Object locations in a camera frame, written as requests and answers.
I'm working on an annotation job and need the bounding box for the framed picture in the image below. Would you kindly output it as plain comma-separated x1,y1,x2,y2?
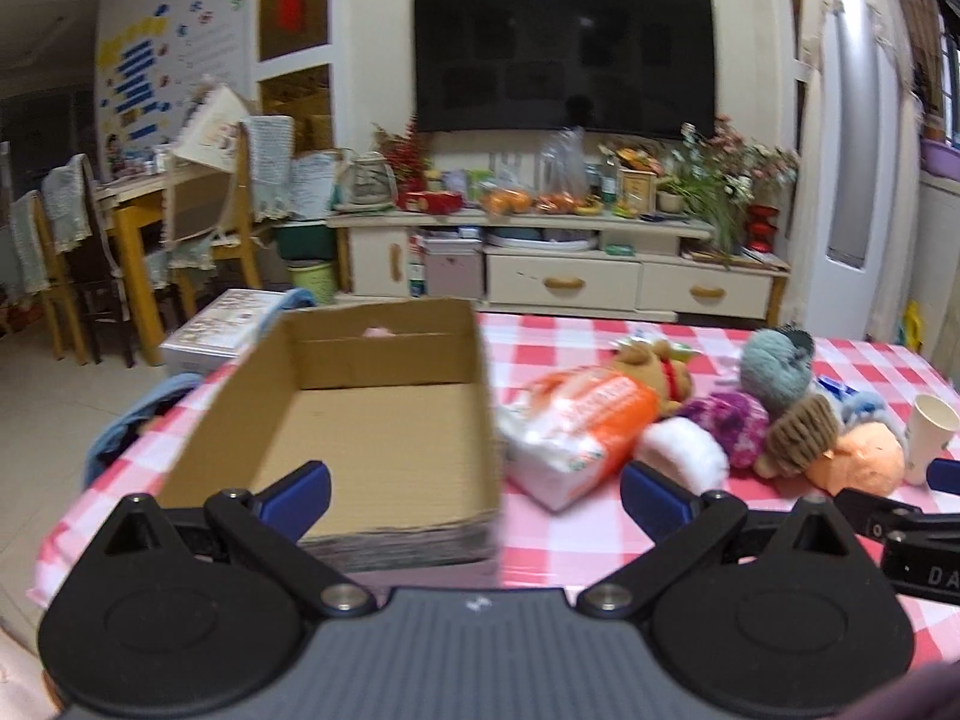
617,169,658,218

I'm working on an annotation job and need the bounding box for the cream tv cabinet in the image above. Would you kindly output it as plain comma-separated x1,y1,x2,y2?
327,210,789,327

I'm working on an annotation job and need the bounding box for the white fluffy plush toy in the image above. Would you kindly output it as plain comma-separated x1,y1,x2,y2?
635,416,729,494

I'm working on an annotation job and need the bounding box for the yellow wooden chair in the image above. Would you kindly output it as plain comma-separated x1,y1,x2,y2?
163,124,263,319

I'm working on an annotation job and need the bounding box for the orange plush toy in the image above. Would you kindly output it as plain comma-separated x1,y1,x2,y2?
805,421,905,497

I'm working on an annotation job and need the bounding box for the white standing air conditioner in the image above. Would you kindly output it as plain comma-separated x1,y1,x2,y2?
782,0,921,341

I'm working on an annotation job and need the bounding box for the purple knitted plush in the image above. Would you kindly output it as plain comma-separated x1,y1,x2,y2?
679,390,770,470

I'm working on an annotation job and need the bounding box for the green waste bin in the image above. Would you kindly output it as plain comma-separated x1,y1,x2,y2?
288,260,337,305

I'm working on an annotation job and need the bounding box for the white paper cup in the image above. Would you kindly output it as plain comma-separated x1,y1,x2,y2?
905,394,958,486

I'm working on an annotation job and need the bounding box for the red gift box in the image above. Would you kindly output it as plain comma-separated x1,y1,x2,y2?
398,190,464,216

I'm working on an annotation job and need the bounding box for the bag of oranges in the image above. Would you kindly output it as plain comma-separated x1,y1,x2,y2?
480,185,534,216

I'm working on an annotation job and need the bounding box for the white blue plush toy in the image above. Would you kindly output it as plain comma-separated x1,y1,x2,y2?
839,392,890,429

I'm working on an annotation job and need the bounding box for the brown teddy bear red shirt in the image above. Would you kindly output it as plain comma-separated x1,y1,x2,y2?
612,340,695,419

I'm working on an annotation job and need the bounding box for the pink storage box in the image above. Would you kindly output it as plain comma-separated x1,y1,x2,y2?
425,247,485,301

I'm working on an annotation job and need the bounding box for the red vase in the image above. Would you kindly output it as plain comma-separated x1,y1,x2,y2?
745,203,779,254

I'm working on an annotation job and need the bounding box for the open cardboard box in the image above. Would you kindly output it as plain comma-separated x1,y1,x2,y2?
160,298,501,574

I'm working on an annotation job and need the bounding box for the purple plastic basin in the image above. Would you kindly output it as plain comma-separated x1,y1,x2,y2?
921,138,960,182

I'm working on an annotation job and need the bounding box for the grey-blue fuzzy plush ball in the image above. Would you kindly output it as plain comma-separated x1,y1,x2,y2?
739,328,815,419

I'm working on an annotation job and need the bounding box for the brown ribbed plush toy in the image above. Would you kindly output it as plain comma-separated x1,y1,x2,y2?
754,394,839,479

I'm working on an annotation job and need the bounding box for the potted flower plant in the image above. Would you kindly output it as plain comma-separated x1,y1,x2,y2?
661,115,800,262

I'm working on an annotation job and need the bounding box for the small blue carton box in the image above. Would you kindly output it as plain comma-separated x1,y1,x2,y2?
817,376,857,401

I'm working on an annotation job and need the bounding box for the clear plastic bag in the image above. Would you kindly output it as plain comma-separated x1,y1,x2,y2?
539,127,589,200

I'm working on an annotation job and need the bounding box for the black flat television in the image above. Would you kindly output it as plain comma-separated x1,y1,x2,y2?
413,0,716,138

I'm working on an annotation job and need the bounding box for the orange white tissue pack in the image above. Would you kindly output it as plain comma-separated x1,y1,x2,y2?
494,366,659,512

